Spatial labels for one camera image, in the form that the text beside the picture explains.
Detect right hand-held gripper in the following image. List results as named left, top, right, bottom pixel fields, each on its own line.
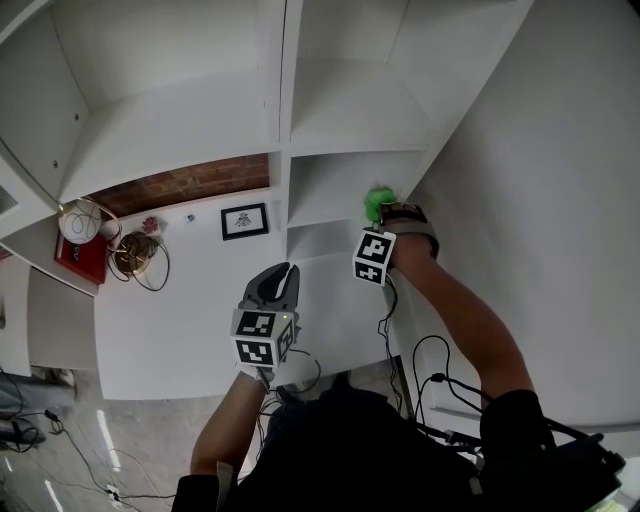
left=351, top=201, right=441, bottom=288

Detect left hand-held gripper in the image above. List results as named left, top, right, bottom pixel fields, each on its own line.
left=230, top=263, right=303, bottom=392

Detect green cloth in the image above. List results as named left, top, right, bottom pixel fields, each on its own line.
left=363, top=186, right=397, bottom=225

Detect white shelf unit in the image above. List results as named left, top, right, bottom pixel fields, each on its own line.
left=0, top=0, right=640, bottom=436

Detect person's left forearm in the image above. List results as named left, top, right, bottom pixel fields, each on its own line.
left=189, top=370, right=267, bottom=477

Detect person's right forearm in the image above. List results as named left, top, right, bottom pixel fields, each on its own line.
left=387, top=234, right=537, bottom=404

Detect black framed picture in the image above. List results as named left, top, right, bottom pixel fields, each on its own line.
left=220, top=201, right=271, bottom=242

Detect brass lamp base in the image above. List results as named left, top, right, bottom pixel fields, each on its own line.
left=107, top=204, right=157, bottom=277

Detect person's black clothing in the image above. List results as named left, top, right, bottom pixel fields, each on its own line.
left=171, top=372, right=561, bottom=512

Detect red box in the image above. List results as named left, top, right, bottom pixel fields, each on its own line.
left=53, top=233, right=109, bottom=285

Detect white globe lamp shade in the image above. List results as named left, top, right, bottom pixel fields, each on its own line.
left=58, top=197, right=104, bottom=245

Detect black backpack device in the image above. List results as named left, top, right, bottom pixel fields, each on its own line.
left=542, top=417, right=629, bottom=506

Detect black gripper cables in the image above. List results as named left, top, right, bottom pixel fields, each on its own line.
left=254, top=272, right=494, bottom=451

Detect black lamp cable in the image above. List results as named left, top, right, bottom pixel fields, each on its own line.
left=130, top=238, right=172, bottom=293

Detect black floor cable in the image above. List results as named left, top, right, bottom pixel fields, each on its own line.
left=0, top=369, right=176, bottom=501

